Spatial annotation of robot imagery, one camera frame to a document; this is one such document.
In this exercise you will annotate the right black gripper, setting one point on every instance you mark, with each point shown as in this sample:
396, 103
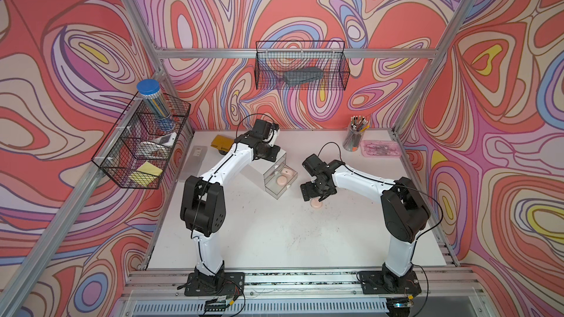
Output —
308, 193

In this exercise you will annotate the pink earphone case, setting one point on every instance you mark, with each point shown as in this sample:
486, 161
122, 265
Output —
314, 203
288, 172
282, 181

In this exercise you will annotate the clear pen holder cup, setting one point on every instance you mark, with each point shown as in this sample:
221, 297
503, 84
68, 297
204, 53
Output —
356, 128

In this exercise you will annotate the black wire basket left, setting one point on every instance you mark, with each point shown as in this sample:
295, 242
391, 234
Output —
132, 144

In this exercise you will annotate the pink transparent pencil case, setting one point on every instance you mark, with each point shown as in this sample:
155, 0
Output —
377, 148

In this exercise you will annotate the dark grey item in basket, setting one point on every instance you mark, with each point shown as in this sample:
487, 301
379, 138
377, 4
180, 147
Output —
302, 76

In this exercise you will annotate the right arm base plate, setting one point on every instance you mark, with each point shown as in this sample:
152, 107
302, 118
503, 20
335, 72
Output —
381, 282

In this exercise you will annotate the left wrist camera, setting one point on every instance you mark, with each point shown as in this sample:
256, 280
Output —
265, 131

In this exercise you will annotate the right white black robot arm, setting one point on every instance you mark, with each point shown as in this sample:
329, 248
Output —
405, 213

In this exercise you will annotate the white item in basket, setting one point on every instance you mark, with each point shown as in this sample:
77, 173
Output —
166, 140

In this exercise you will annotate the pink earphone case bottom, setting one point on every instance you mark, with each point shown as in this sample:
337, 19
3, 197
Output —
314, 203

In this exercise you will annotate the yellow sponge block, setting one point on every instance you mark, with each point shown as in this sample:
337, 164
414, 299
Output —
221, 141

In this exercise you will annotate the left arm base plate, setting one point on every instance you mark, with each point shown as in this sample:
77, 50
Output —
224, 283

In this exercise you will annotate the blue lid pencil tube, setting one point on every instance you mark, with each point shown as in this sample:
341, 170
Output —
154, 99

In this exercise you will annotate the clear bottom drawer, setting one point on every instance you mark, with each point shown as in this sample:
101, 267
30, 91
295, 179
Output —
271, 186

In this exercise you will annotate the black wire basket back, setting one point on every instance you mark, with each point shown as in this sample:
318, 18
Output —
273, 58

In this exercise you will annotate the white drawer cabinet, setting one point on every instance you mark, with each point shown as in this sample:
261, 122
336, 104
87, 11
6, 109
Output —
261, 171

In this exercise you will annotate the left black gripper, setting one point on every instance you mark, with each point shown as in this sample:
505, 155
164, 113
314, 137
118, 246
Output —
274, 151

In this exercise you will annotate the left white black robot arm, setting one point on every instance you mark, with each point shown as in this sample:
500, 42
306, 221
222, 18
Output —
203, 207

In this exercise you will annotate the yellow sticky notes pad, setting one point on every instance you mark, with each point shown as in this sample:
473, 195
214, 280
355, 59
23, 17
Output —
146, 174

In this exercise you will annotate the black wire basket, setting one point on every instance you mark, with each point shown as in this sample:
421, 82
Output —
273, 58
132, 144

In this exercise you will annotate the pink earphone case top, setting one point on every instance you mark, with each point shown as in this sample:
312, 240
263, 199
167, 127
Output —
288, 172

